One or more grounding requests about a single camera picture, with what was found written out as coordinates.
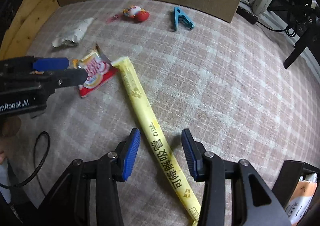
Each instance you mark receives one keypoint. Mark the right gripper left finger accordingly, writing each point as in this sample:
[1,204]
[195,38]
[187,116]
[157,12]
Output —
[67,203]

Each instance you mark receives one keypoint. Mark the person's left hand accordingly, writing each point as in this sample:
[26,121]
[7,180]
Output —
[9,128]

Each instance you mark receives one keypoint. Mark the pine wood plank panel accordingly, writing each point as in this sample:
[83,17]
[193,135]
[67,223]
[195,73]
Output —
[30,17]

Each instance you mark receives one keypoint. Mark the red santa figurine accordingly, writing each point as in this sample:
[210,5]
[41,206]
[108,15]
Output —
[134,12]

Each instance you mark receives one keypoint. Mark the long yellow straw wrapper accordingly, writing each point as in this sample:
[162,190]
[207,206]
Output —
[156,138]

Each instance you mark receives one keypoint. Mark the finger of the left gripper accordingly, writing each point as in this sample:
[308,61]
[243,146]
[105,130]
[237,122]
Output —
[50,64]
[63,78]

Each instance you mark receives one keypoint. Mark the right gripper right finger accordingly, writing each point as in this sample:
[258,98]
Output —
[253,202]

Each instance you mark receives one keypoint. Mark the white paper wrapper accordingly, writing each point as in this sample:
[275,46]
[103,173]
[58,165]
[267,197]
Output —
[72,35]

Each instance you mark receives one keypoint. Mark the coffee mate sachet back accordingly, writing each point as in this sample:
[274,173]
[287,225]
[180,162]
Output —
[99,70]

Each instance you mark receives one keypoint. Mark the orange white tissue pack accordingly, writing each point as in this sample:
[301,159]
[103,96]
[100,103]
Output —
[301,198]

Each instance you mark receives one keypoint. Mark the teal clothespin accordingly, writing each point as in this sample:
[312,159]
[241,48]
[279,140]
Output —
[180,16]

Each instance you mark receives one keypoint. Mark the black storage box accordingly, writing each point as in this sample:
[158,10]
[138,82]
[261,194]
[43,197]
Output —
[286,183]

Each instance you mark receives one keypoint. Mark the black power strip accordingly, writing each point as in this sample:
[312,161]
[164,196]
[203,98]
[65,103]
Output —
[248,16]

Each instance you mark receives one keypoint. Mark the pink plaid tablecloth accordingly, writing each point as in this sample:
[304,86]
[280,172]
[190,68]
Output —
[225,82]

